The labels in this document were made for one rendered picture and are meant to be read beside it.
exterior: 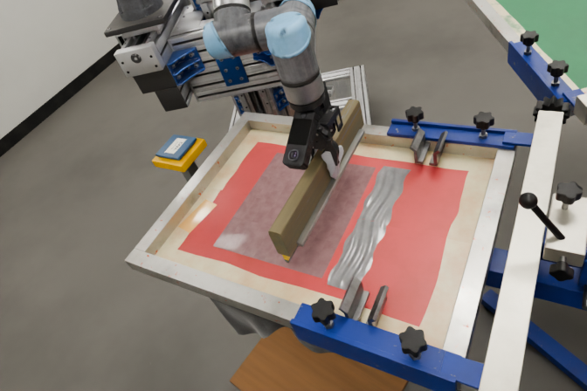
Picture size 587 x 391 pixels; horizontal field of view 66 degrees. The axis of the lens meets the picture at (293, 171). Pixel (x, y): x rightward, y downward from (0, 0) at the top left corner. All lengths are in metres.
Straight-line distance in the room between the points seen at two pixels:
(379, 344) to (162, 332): 1.59
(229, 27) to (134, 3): 0.78
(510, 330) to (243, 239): 0.61
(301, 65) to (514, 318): 0.54
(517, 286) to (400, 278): 0.23
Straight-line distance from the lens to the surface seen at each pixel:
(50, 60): 4.62
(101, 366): 2.41
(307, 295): 0.97
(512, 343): 0.80
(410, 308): 0.92
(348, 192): 1.12
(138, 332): 2.39
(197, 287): 1.04
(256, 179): 1.24
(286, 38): 0.77
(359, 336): 0.86
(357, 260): 0.99
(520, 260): 0.88
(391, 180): 1.12
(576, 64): 1.48
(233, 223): 1.15
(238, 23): 0.91
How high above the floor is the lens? 1.77
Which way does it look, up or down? 42 degrees down
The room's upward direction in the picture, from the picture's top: 20 degrees counter-clockwise
